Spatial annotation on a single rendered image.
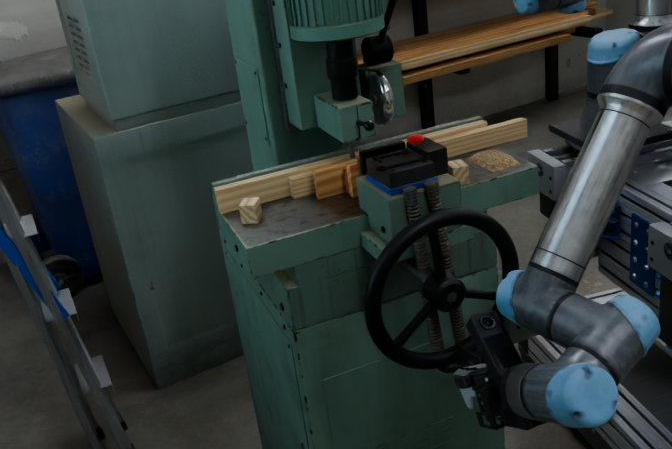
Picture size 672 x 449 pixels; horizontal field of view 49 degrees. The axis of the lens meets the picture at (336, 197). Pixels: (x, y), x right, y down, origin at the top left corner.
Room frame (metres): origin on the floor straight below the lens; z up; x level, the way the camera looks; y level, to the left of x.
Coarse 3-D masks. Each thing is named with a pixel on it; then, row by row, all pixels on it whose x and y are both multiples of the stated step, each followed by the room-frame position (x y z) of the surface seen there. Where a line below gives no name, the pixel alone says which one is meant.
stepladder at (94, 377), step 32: (0, 192) 1.67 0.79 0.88; (0, 224) 1.67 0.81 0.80; (32, 224) 1.77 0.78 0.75; (32, 256) 1.67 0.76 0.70; (32, 288) 1.81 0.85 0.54; (64, 320) 1.68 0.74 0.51; (64, 352) 1.83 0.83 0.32; (64, 384) 1.66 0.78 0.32; (96, 384) 1.69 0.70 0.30; (96, 448) 1.67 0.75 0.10; (128, 448) 1.69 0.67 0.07
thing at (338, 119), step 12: (324, 96) 1.43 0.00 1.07; (360, 96) 1.40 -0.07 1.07; (324, 108) 1.41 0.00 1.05; (336, 108) 1.34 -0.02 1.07; (348, 108) 1.34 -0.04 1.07; (360, 108) 1.34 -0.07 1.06; (372, 108) 1.35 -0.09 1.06; (324, 120) 1.41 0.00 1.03; (336, 120) 1.35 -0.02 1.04; (348, 120) 1.34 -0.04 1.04; (372, 120) 1.35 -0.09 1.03; (336, 132) 1.36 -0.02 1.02; (348, 132) 1.33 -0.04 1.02; (360, 132) 1.34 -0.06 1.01; (372, 132) 1.35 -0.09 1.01
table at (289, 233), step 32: (448, 160) 1.44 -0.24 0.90; (480, 192) 1.30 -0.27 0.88; (512, 192) 1.32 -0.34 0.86; (224, 224) 1.29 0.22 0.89; (256, 224) 1.24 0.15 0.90; (288, 224) 1.22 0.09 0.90; (320, 224) 1.20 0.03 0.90; (352, 224) 1.21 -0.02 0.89; (256, 256) 1.15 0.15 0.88; (288, 256) 1.16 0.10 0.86; (320, 256) 1.18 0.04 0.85
